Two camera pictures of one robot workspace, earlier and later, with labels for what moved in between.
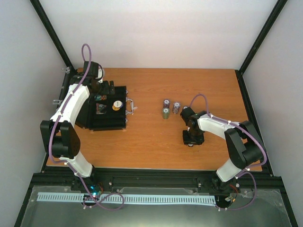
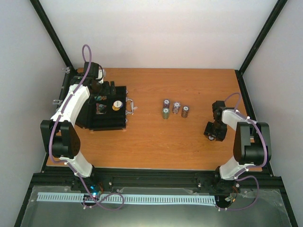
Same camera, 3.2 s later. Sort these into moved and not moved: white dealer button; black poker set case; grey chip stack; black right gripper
Moved: black right gripper
Not moved: black poker set case; white dealer button; grey chip stack
